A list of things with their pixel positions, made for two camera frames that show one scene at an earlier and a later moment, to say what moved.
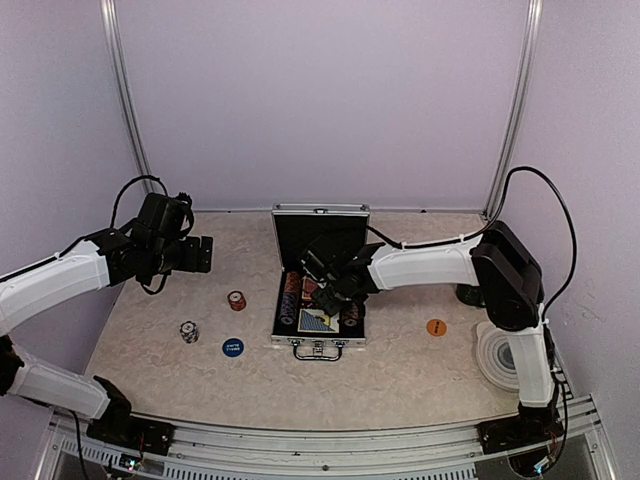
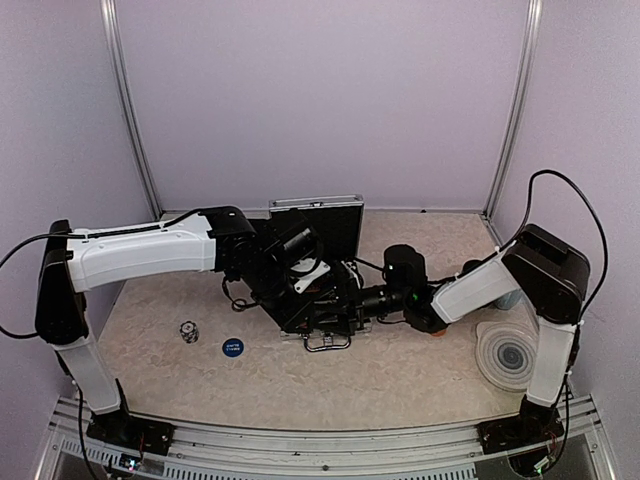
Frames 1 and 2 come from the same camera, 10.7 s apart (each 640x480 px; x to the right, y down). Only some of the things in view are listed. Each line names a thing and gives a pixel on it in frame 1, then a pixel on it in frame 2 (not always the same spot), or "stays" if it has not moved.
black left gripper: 191,262 → 292,316
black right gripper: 329,305 → 356,312
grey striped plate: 494,356 stays
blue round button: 232,347 stays
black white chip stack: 189,332 stays
